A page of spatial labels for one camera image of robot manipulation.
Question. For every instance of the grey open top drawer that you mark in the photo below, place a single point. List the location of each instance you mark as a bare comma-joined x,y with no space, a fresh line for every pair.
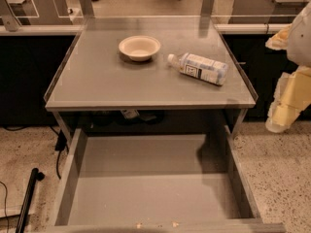
155,184

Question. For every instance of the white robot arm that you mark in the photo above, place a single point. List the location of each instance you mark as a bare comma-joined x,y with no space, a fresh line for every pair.
299,41

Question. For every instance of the grey desk at left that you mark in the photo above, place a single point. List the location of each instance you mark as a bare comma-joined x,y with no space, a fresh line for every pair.
41,12

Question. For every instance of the grey cabinet table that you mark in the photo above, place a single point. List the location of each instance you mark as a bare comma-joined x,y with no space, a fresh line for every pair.
96,77

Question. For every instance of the clear acrylic barrier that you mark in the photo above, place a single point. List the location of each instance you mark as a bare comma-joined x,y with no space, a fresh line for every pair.
221,12

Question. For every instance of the grey desk at right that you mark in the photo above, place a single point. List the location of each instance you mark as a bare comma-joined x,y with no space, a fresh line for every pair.
265,11

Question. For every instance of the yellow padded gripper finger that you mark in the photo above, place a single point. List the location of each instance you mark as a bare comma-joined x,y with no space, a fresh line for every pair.
279,41
291,96

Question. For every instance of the blue label plastic bottle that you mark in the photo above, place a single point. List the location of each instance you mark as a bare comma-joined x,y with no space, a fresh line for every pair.
199,67

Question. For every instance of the grey desk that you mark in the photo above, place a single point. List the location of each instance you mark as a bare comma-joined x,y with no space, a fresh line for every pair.
265,11
41,12

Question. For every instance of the black pole on floor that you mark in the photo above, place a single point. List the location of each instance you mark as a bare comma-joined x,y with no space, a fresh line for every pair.
35,176

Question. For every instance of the cream paper bowl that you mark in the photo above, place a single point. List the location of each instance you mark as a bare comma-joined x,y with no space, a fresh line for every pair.
139,48

